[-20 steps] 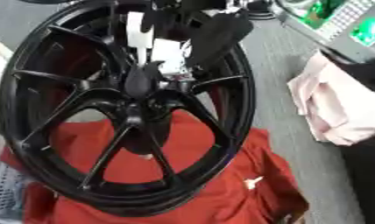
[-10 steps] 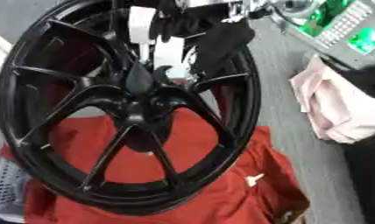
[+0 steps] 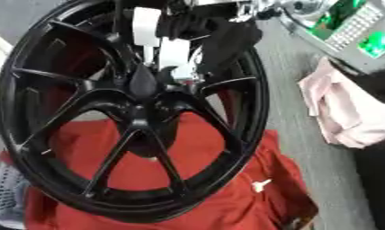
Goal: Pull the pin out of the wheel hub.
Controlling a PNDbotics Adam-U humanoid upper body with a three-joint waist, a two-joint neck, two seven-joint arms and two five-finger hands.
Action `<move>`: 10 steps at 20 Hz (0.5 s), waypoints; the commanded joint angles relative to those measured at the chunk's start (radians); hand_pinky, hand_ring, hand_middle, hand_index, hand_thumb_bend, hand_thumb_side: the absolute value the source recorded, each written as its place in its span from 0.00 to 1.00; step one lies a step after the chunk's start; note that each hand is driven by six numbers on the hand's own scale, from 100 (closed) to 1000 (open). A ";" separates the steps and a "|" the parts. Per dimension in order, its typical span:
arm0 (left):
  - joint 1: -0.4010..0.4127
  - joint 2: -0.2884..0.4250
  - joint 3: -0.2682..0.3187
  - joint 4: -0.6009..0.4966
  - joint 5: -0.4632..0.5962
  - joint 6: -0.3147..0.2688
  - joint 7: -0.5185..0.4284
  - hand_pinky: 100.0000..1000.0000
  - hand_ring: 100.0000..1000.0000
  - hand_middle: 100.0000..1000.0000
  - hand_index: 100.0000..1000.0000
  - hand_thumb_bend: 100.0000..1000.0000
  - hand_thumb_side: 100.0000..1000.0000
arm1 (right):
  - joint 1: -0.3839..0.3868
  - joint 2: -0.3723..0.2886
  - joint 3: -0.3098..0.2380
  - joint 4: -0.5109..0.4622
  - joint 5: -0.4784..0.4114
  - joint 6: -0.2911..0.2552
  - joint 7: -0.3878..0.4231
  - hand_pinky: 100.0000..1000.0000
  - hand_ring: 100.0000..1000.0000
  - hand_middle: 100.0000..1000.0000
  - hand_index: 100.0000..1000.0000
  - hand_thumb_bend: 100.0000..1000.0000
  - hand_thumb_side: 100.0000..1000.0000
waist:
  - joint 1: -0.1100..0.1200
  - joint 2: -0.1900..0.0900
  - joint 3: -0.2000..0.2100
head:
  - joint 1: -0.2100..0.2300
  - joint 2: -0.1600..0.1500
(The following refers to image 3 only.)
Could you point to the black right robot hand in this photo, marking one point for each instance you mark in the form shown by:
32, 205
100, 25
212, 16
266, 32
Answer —
227, 42

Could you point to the black spoked wheel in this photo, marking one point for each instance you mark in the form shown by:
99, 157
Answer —
70, 182

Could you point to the person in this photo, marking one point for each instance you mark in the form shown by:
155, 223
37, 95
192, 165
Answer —
348, 119

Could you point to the grey mesh basket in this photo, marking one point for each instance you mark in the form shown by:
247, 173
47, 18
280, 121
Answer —
4, 191

